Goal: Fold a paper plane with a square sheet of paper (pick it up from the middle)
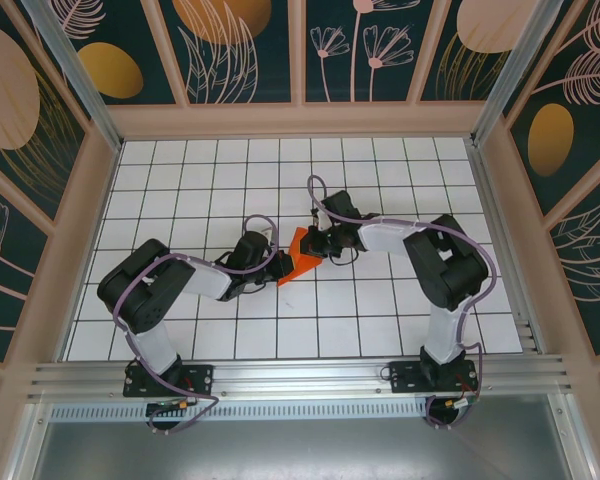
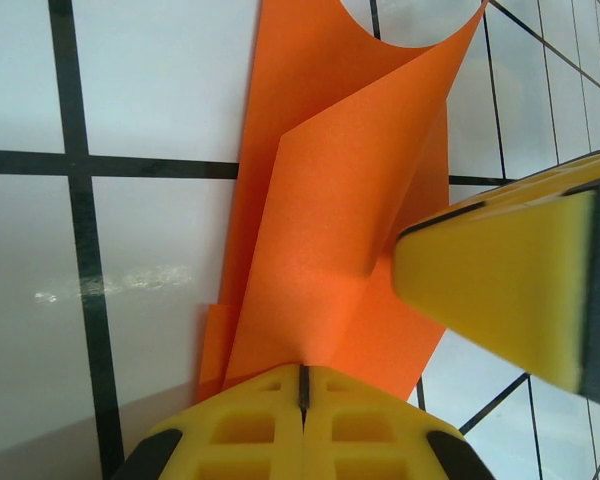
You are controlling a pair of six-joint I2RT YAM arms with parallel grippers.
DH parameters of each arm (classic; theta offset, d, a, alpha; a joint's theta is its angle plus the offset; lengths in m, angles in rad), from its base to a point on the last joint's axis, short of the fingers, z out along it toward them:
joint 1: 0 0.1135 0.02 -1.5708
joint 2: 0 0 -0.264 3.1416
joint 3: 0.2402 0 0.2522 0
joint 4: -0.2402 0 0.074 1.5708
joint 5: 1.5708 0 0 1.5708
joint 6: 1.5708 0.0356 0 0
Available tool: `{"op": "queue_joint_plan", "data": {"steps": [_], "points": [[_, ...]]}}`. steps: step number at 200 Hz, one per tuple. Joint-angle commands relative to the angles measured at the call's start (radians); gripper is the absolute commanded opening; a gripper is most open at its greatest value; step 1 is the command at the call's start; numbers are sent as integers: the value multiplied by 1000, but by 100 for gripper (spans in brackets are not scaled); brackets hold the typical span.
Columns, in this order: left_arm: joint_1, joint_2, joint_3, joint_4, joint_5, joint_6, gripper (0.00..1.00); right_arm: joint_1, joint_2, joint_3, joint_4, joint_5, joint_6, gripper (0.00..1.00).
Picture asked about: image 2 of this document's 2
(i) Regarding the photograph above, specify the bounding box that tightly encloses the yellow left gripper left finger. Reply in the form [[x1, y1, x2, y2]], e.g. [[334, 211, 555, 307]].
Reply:
[[119, 363, 305, 480]]

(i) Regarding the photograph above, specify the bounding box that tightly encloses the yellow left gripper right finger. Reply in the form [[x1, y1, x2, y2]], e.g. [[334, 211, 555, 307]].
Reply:
[[302, 363, 497, 480]]

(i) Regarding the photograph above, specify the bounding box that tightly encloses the orange paper sheet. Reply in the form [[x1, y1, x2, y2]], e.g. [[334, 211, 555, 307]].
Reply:
[[194, 0, 491, 406]]

